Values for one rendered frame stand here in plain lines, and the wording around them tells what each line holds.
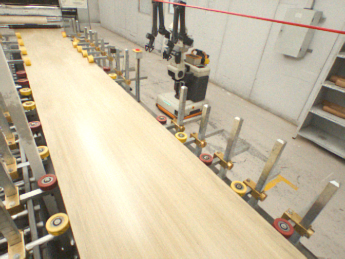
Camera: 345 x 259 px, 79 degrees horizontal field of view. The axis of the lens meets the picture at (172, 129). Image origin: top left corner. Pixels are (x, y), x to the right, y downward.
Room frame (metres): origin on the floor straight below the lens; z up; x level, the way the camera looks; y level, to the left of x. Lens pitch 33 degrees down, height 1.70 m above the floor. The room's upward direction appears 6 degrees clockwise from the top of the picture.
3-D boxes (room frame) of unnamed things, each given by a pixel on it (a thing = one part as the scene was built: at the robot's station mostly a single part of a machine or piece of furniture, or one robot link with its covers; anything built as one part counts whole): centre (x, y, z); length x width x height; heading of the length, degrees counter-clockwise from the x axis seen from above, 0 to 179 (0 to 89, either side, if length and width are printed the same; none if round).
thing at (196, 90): (3.20, -0.19, 0.59); 0.55 x 0.34 x 0.83; 41
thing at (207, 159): (0.94, -0.21, 0.85); 0.08 x 0.08 x 0.11
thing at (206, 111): (1.20, -0.20, 0.88); 0.04 x 0.04 x 0.48; 37
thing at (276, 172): (0.86, -0.52, 0.81); 0.43 x 0.03 x 0.04; 127
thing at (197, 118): (1.46, -0.07, 0.81); 0.43 x 0.03 x 0.04; 127
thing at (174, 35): (2.68, 0.09, 1.40); 0.11 x 0.06 x 0.43; 41
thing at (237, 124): (1.00, -0.36, 0.92); 0.04 x 0.04 x 0.48; 37
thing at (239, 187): (0.74, -0.37, 0.85); 0.08 x 0.08 x 0.11
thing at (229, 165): (1.02, -0.34, 0.83); 0.14 x 0.06 x 0.05; 37
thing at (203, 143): (1.22, -0.19, 0.83); 0.14 x 0.06 x 0.05; 37
